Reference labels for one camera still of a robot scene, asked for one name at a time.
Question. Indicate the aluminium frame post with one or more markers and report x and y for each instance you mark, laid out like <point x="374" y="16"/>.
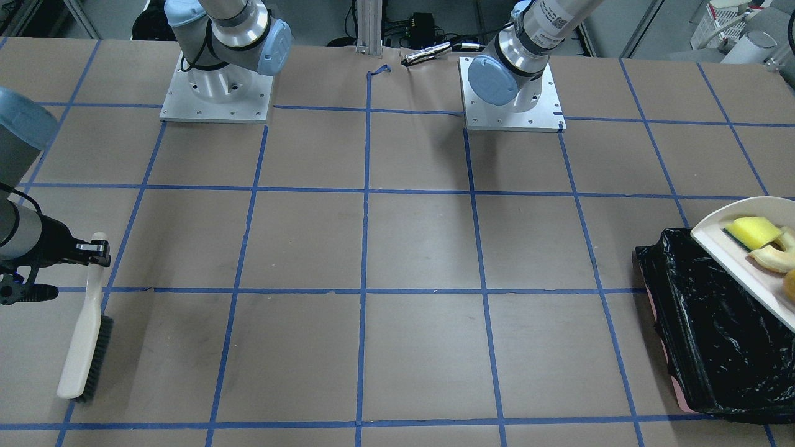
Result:
<point x="369" y="27"/>

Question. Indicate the black lined trash bin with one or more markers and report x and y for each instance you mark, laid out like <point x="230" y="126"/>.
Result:
<point x="730" y="357"/>

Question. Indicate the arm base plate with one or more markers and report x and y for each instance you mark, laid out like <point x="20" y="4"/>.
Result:
<point x="535" y="108"/>
<point x="230" y="95"/>

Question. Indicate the yellow sponge wedge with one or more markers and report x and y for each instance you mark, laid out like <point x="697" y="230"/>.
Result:
<point x="753" y="232"/>

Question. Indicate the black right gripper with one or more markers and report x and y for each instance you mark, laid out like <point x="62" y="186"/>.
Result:
<point x="54" y="241"/>

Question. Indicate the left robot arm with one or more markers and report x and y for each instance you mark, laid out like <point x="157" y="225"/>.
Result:
<point x="519" y="53"/>

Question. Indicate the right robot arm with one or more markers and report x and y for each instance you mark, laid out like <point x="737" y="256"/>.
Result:
<point x="225" y="46"/>

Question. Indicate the white hand brush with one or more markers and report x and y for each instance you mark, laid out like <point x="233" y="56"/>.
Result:
<point x="91" y="336"/>

